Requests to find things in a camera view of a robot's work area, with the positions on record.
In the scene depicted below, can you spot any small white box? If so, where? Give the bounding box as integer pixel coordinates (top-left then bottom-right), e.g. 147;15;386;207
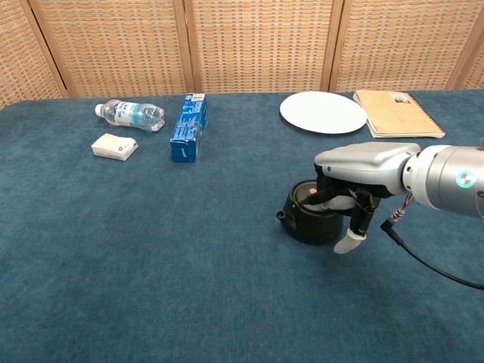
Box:
91;132;139;162

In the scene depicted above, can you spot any black cable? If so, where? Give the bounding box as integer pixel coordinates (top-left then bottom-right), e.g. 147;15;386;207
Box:
380;218;484;291

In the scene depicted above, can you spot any clear plastic water bottle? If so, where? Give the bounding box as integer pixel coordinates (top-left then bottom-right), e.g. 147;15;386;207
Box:
95;99;166;133

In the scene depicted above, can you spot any white round plate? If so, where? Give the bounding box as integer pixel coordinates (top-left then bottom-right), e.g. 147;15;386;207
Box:
279;91;368;135

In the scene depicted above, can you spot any blue table cloth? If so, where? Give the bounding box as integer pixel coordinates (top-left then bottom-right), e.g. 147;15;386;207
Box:
0;89;484;363

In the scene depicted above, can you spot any black teapot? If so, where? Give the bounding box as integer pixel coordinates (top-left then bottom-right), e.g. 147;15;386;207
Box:
276;179;355;246

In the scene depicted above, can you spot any long blue carton box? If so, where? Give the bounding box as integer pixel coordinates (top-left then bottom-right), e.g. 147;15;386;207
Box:
169;92;209;164

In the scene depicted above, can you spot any yellow spiral notebook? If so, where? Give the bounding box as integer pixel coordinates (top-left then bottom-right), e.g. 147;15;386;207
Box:
352;89;446;139

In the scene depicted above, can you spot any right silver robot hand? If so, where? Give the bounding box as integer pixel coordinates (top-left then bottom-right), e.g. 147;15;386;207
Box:
304;142;422;254

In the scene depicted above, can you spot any woven wooden folding screen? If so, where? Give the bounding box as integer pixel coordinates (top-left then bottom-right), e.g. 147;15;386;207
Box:
0;0;484;111

